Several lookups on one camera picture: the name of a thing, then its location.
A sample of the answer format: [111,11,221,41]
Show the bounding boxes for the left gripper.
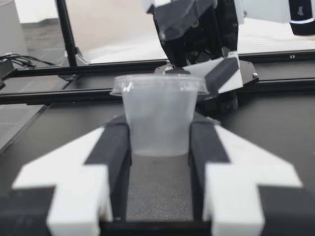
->
[142,0,241,96]

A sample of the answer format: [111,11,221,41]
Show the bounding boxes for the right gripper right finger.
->
[189,114,315,236]

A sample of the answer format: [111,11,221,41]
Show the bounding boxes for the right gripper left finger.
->
[0,115,132,236]

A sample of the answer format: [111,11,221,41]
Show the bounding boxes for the translucent plastic cup with lid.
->
[110,74,210,157]

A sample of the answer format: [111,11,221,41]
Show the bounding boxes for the black cable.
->
[0,55,56,67]

